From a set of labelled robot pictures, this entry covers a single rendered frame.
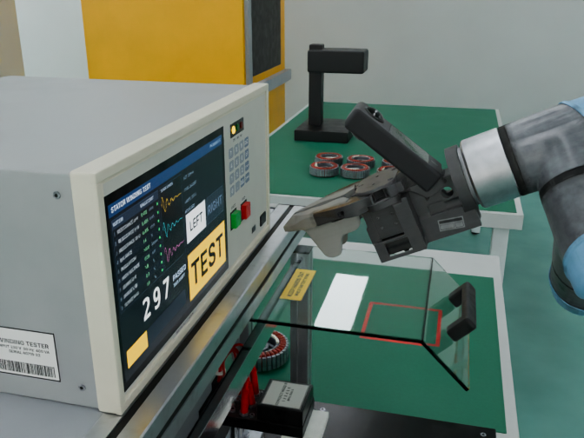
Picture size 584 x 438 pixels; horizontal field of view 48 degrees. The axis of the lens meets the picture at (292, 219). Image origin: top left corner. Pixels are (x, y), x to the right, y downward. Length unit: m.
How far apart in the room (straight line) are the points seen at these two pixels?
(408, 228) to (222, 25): 3.59
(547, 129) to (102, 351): 0.45
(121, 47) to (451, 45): 2.78
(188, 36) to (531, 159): 3.74
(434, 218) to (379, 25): 5.18
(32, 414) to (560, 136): 0.53
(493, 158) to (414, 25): 5.17
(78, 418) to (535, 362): 2.42
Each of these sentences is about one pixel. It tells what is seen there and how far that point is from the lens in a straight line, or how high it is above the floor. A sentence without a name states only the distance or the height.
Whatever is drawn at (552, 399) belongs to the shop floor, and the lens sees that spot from 2.65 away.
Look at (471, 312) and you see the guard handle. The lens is 0.84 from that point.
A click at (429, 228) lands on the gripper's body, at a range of 0.71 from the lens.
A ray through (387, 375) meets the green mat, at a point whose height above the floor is 0.75.
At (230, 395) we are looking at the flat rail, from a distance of 0.72.
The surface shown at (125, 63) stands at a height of 0.93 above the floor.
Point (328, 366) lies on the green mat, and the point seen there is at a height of 0.75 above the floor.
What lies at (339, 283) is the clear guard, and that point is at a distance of 0.88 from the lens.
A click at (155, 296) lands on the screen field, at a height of 1.18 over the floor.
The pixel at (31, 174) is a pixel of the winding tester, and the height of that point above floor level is 1.31.
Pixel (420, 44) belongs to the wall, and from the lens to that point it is 5.83.
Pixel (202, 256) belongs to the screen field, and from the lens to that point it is 0.68.
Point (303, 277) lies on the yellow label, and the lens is 0.89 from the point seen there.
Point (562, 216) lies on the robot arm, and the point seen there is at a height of 1.24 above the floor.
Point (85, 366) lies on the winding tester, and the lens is 0.56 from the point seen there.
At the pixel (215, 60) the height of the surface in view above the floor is 0.97.
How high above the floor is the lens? 1.45
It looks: 20 degrees down
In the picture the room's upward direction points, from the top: straight up
